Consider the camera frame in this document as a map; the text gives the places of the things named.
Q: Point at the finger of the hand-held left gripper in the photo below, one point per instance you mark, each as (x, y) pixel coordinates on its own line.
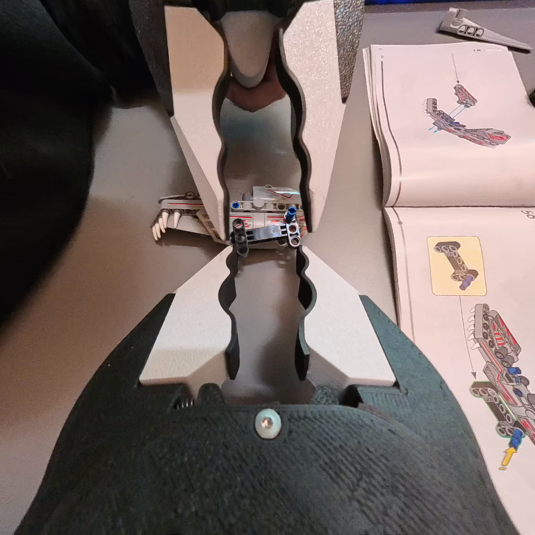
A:
(192, 83)
(322, 83)

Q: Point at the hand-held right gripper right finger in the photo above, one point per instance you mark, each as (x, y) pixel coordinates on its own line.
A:
(347, 334)

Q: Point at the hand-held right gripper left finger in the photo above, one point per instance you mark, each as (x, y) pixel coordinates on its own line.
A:
(188, 334)

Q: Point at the black brick beam blue pin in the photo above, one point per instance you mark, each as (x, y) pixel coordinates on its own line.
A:
(259, 234)

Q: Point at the silver red toy brick model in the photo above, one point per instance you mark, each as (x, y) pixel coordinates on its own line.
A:
(267, 196)

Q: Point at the person's left hand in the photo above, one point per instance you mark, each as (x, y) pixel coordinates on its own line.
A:
(255, 99)

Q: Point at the blue plastic bin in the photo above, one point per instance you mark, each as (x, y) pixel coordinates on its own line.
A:
(418, 1)

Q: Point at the open instruction booklet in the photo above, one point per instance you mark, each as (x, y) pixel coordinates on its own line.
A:
(451, 167)

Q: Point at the grey wedge brick panel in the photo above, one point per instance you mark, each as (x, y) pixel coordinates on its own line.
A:
(480, 35)

